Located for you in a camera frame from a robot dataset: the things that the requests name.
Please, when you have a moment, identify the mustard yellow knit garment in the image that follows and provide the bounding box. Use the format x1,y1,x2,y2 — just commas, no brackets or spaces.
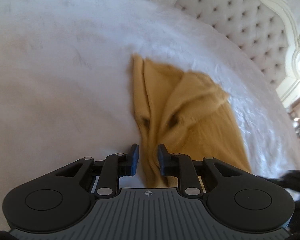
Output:
132,54,251,187

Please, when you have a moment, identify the white floral bedspread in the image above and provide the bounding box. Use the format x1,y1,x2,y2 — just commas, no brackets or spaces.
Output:
0,0,300,229

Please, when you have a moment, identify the tufted cream headboard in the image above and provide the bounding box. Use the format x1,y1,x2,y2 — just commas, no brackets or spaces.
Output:
152,0,300,105

